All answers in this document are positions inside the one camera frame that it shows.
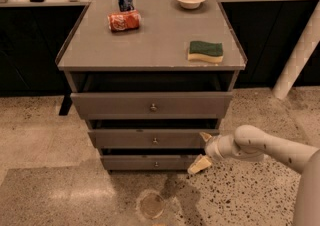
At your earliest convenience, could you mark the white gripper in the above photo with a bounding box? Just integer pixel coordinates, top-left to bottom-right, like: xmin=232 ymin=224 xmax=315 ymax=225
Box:
xmin=187 ymin=132 xmax=233 ymax=174

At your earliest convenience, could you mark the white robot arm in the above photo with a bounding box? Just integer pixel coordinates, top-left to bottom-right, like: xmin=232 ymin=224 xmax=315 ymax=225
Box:
xmin=188 ymin=125 xmax=320 ymax=226

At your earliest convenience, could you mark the grey drawer cabinet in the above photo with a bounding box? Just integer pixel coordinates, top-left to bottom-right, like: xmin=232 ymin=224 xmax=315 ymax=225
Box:
xmin=58 ymin=0 xmax=246 ymax=158

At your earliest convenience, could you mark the grey top drawer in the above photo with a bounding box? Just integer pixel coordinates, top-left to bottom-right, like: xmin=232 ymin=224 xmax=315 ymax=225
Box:
xmin=71 ymin=92 xmax=232 ymax=119

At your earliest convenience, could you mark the round floor drain cover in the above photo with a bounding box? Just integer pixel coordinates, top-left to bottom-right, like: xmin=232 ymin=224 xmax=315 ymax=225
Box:
xmin=137 ymin=190 xmax=165 ymax=220

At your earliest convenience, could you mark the green yellow sponge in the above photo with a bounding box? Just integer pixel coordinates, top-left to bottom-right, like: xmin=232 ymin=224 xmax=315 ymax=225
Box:
xmin=187 ymin=41 xmax=223 ymax=63

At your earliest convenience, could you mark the orange soda can lying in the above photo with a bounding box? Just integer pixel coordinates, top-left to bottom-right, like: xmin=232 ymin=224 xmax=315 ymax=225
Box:
xmin=107 ymin=10 xmax=141 ymax=32

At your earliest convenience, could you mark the white diagonal pipe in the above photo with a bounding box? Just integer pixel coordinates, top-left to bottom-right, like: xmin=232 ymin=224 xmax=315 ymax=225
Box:
xmin=272 ymin=1 xmax=320 ymax=100

